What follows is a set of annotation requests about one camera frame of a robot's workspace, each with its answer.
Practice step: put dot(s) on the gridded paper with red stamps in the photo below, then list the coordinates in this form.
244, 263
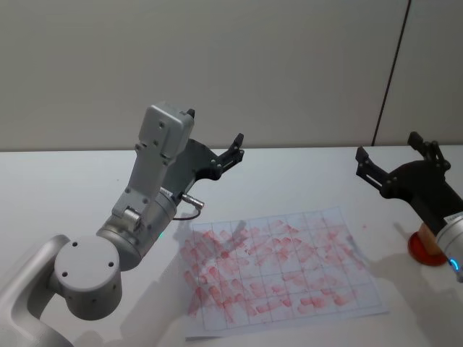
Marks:
282, 267

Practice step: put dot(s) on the round red ink pad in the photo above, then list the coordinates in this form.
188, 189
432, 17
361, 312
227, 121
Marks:
419, 253

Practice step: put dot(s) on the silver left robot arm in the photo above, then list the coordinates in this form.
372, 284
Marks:
87, 267

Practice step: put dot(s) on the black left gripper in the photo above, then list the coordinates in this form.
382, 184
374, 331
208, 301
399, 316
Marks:
197, 162

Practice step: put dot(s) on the wooden stamp block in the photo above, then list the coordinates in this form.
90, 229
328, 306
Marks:
428, 240

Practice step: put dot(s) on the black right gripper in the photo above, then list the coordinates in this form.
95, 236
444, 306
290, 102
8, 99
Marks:
423, 184

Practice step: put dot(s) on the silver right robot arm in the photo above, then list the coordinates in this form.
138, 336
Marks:
452, 242

